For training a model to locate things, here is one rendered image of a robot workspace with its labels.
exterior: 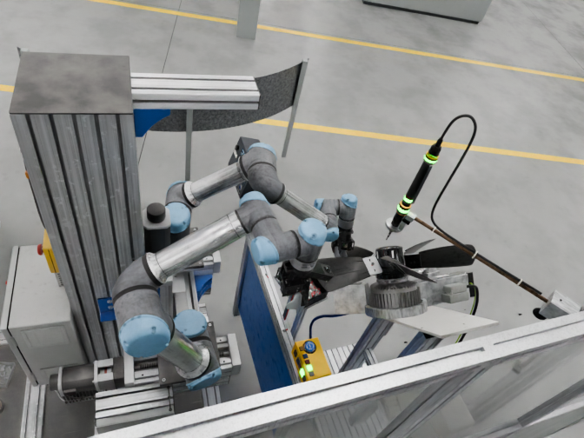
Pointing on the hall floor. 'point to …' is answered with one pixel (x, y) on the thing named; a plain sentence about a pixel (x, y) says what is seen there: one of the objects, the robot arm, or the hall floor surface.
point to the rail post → (241, 279)
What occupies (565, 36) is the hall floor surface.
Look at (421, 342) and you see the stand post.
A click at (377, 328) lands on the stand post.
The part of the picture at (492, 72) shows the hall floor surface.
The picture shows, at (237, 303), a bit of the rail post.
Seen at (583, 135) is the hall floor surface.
